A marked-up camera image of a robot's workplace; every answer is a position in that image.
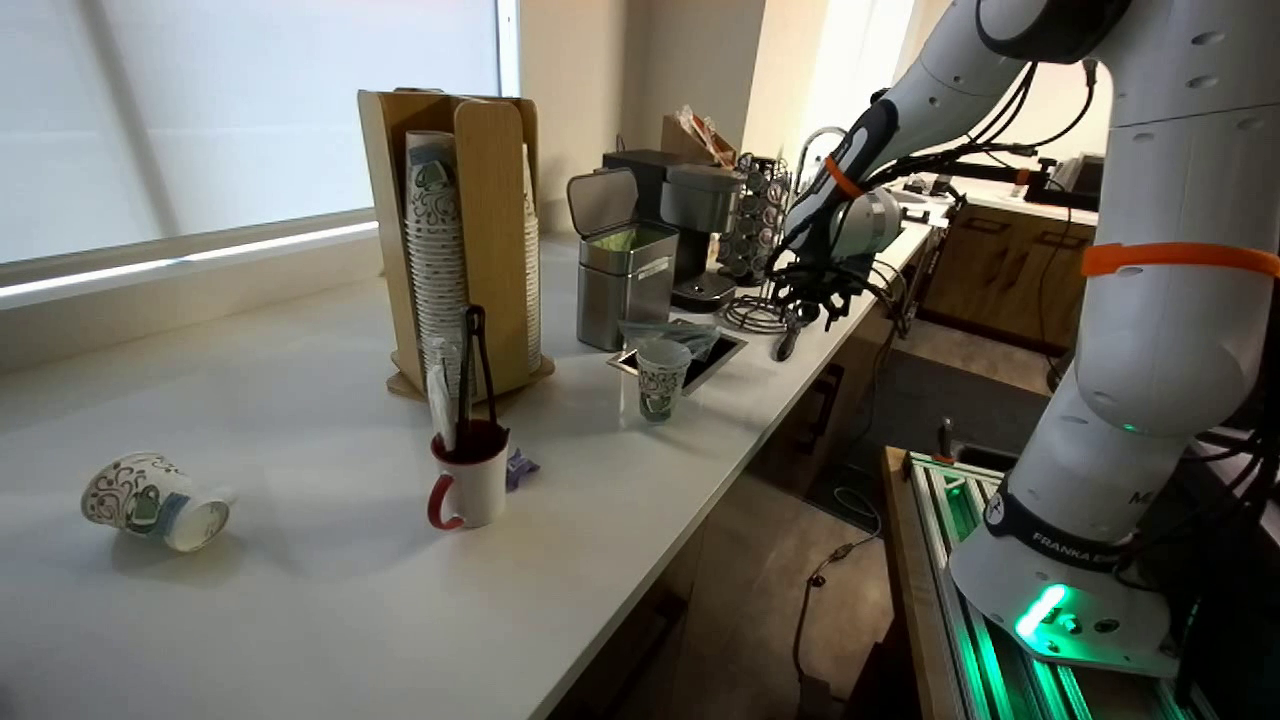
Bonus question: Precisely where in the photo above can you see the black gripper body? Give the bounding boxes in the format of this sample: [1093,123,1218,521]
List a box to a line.
[766,244,873,299]

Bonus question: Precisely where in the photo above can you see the aluminium robot base table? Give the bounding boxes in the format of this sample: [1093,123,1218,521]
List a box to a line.
[876,445,1280,720]

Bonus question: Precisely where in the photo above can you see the grey coffee machine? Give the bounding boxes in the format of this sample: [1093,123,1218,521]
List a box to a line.
[600,144,745,310]

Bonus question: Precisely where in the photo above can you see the patterned paper cup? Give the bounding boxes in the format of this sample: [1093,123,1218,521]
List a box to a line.
[76,452,237,554]
[628,332,694,427]

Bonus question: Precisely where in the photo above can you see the wooden coffee cup holder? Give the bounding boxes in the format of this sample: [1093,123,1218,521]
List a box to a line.
[352,82,558,403]

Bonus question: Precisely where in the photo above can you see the brown wooden cabinet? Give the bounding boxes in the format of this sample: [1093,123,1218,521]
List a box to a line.
[916,194,1103,356]

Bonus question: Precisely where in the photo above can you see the wooden box with packets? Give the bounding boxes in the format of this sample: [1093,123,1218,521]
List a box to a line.
[657,99,740,172]

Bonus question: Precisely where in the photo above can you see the black device box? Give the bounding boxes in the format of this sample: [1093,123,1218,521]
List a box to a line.
[1033,150,1108,217]

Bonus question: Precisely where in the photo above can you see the black tongs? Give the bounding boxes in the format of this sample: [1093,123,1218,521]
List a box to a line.
[453,299,505,437]

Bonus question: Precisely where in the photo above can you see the stack of patterned paper cups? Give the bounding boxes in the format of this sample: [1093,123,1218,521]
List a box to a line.
[399,127,470,415]

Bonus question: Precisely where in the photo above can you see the window with white blinds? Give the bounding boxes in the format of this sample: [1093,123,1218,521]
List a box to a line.
[0,0,524,292]

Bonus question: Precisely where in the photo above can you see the metal wire pod stand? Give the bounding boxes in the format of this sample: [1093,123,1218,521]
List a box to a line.
[720,147,801,286]

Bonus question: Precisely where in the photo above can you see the black floor cable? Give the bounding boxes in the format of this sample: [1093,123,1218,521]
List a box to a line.
[787,530,873,720]

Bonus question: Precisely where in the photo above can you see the white mug with red handle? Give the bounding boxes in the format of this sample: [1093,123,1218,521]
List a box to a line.
[424,421,516,537]

